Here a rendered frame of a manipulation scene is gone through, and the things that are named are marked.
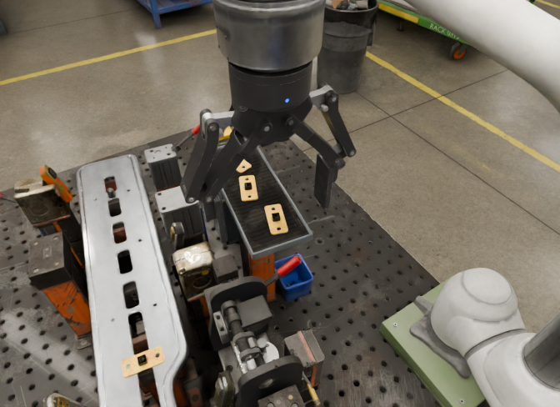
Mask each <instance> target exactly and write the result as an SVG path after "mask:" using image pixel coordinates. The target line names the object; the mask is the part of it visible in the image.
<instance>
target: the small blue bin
mask: <svg viewBox="0 0 560 407"><path fill-rule="evenodd" d="M294 256H299V257H300V258H301V259H302V261H301V263H300V264H299V265H298V266H297V267H296V268H295V269H293V270H292V271H290V272H289V273H288V274H286V275H285V276H284V277H282V278H281V277H280V278H278V279H277V280H276V282H277V285H278V287H279V288H280V290H281V292H282V295H283V297H284V299H285V300H286V301H287V302H288V301H291V300H293V299H297V298H299V297H302V296H303V295H306V294H309V291H310V289H311V285H312V281H313V275H312V273H311V272H310V270H309V268H308V266H307V265H306V263H305V261H304V260H303V257H302V255H301V254H294V255H292V256H289V257H287V258H285V259H280V260H278V261H275V273H276V272H277V269H279V268H280V267H281V266H283V265H284V264H285V263H286V262H287V261H289V260H290V259H291V258H293V257H294Z"/></svg>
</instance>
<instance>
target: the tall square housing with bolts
mask: <svg viewBox="0 0 560 407"><path fill-rule="evenodd" d="M155 197H156V200H157V205H158V208H159V211H160V214H161V217H162V221H163V224H164V227H165V229H166V233H167V236H168V239H169V241H170V244H171V243H172V240H171V237H170V230H171V227H172V226H173V223H176V222H182V226H183V228H184V245H183V248H186V247H189V246H192V245H194V244H199V243H202V242H204V241H203V234H204V235H205V239H206V242H208V234H207V230H206V225H205V221H204V217H203V208H202V207H200V202H199V201H198V200H196V202H195V203H186V202H185V199H184V197H183V193H182V190H181V188H180V186H179V187H176V188H170V189H167V190H163V191H161V192H157V193H156V194H155Z"/></svg>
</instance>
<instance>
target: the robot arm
mask: <svg viewBox="0 0 560 407"><path fill-rule="evenodd" d="M325 1H326V0H212V2H213V9H214V17H215V23H216V28H217V42H218V47H219V49H220V51H221V52H222V55H223V56H224V57H225V58H226V59H227V63H228V71H229V80H230V89H231V96H232V104H231V107H230V109H229V110H228V112H223V113H212V111H211V110H210V109H208V108H205V109H203V110H202V111H201V112H200V114H199V116H200V132H199V134H198V136H197V141H196V143H195V145H194V148H193V151H192V154H191V157H190V159H189V161H188V164H187V167H186V170H185V173H184V175H183V177H182V182H181V183H180V188H181V190H182V194H183V197H184V199H185V202H186V203H187V204H193V203H195V202H196V200H198V201H201V203H202V211H203V212H204V215H205V217H206V219H207V220H208V221H209V220H212V219H213V220H214V225H215V228H216V230H217V233H218V235H219V238H220V239H221V242H222V243H223V242H226V241H228V237H227V230H226V224H225V218H224V213H223V202H222V200H221V197H220V195H219V192H220V191H221V189H222V188H223V186H224V185H225V184H226V182H227V181H228V180H229V179H230V178H231V176H232V175H233V173H234V172H235V171H236V169H237V168H238V166H239V165H240V163H241V162H242V161H243V160H244V159H245V158H246V157H249V156H251V154H252V153H253V151H254V150H255V149H256V147H257V146H258V145H260V146H261V147H265V146H268V145H270V144H272V143H275V142H284V141H288V140H289V138H290V137H292V136H293V135H294V134H296V135H297V136H298V137H300V138H301V139H302V140H303V141H305V142H307V143H309V144H310V145H311V146H312V147H313V148H315V149H316V150H317V151H318V152H319V153H318V154H317V164H316V174H315V184H314V196H315V198H316V199H317V201H318V202H319V203H320V204H321V206H322V208H323V209H328V208H329V204H330V198H331V192H332V185H333V182H336V180H337V178H338V170H339V169H341V168H343V167H344V166H345V164H346V163H345V161H344V160H343V158H345V157H347V156H348V157H349V158H350V157H352V156H354V155H355V153H356V152H357V151H356V149H355V147H354V145H353V141H352V140H351V138H350V135H349V133H348V131H347V128H346V126H345V124H344V122H343V119H342V117H341V115H340V112H339V111H338V94H337V93H336V92H335V91H334V90H333V89H332V88H331V87H330V86H329V85H328V84H327V83H325V82H322V83H320V84H318V86H317V90H315V91H312V92H310V91H311V83H312V70H313V59H314V58H315V57H316V56H317V55H318V54H319V52H320V50H321V47H322V41H323V20H324V9H325ZM403 1H404V2H406V3H408V4H409V5H411V6H412V7H414V8H416V9H417V10H418V11H419V12H421V13H423V14H424V15H426V16H427V17H429V18H431V19H432V20H433V21H434V22H436V23H438V24H439V25H441V26H443V27H444V28H446V29H447V30H448V31H450V32H451V33H453V34H455V35H456V36H458V37H459V38H461V39H462V40H463V41H465V42H466V43H468V44H470V45H471V46H473V47H475V48H476V49H477V50H479V51H480V52H482V53H484V54H485V55H487V56H489V57H490V58H491V59H493V60H494V61H496V62H497V63H500V64H501V65H503V66H504V67H505V68H507V69H508V70H510V71H512V72H513V73H515V74H517V75H518V76H519V77H520V78H522V79H523V80H525V81H526V82H528V83H529V84H531V85H532V86H533V87H534V88H535V89H537V90H538V91H539V92H540V93H541V94H542V95H543V96H544V97H545V98H546V99H547V100H548V101H549V102H550V103H551V104H552V105H553V107H555V109H556V110H557V111H558V112H559V113H560V20H558V19H556V18H555V17H553V16H551V15H550V14H548V13H546V12H544V11H543V10H542V9H540V8H538V7H536V6H534V5H533V4H531V3H530V2H528V1H526V0H403ZM313 105H315V106H316V108H317V109H318V110H320V111H321V112H322V115H323V117H324V118H325V120H326V122H327V125H328V127H329V128H330V130H331V132H332V135H333V137H334V138H335V140H336V142H337V144H336V145H334V146H333V147H332V146H331V145H330V144H329V143H328V142H327V141H326V140H325V139H323V138H322V137H321V136H320V135H319V134H318V133H316V132H315V131H314V130H313V129H312V128H311V127H310V126H309V125H307V124H306V123H305V122H304V119H305V118H306V117H307V115H308V114H309V112H310V111H311V109H312V107H313ZM230 125H232V126H233V127H234V129H233V130H232V132H231V133H230V135H229V140H228V141H227V143H226V145H225V146H224V148H223V149H222V151H221V152H220V154H219V155H218V156H217V157H216V159H215V160H214V161H213V163H212V160H213V157H214V155H215V153H216V151H217V148H218V143H219V138H223V136H224V132H225V129H226V128H227V127H228V126H230ZM243 136H244V137H245V138H247V140H246V142H245V140H244V138H243ZM211 163H212V165H211ZM210 165H211V166H210ZM414 304H415V305H416V306H417V307H418V308H419V309H420V310H421V311H422V313H423V314H424V316H423V318H422V319H421V320H420V321H419V322H417V323H416V324H414V325H412V326H411V328H410V330H409V331H410V334H411V336H413V337H415V338H417V339H420V340H421V341H422V342H423V343H424V344H425V345H427V346H428V347H429V348H430V349H432V350H433V351H434V352H435V353H436V354H438V355H439V356H440V357H441V358H442V359H444V360H445V361H446V362H447V363H449V364H450V365H451V366H452V367H453V368H454V369H455V370H456V372H457V373H458V375H459V376H460V377H462V378H464V379H467V378H469V377H470V375H471V374H472V375H473V377H474V379H475V380H476V382H477V385H478V387H479V389H480V390H481V391H482V394H483V396H484V397H485V399H486V401H487V402H488V404H489V405H490V407H560V310H559V311H558V312H557V313H556V314H555V315H554V316H553V317H552V318H551V319H550V320H549V321H548V322H547V323H546V324H545V325H544V326H543V327H542V328H541V329H540V330H539V331H538V332H537V333H528V332H527V331H526V328H525V326H524V323H523V320H522V317H521V315H520V313H519V310H518V299H517V296H516V295H515V292H514V290H513V287H512V286H511V284H510V283H509V282H508V281H507V280H506V279H505V278H504V277H503V276H502V275H501V274H500V273H498V272H496V271H494V270H492V269H486V268H476V269H469V270H466V271H463V272H461V273H458V274H455V275H454V276H453V277H451V278H450V279H449V280H448V281H447V282H446V283H445V285H444V286H443V288H442V290H441V291H440V293H439V295H438V297H437V299H436V301H435V303H432V302H431V301H429V300H427V299H425V298H423V297H422V296H417V297H416V301H415V300H414Z"/></svg>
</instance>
